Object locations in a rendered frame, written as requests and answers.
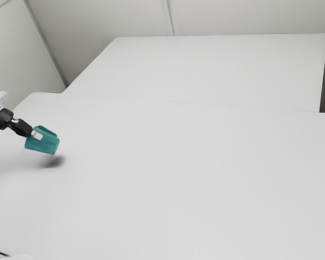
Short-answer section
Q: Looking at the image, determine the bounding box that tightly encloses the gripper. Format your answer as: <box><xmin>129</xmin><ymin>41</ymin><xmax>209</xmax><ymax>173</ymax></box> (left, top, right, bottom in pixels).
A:
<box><xmin>0</xmin><ymin>108</ymin><xmax>43</xmax><ymax>141</ymax></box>

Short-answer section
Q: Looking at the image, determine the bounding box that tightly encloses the teal faceted mug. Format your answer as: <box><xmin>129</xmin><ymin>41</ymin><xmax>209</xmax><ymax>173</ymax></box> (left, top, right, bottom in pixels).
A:
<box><xmin>24</xmin><ymin>125</ymin><xmax>61</xmax><ymax>156</ymax></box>

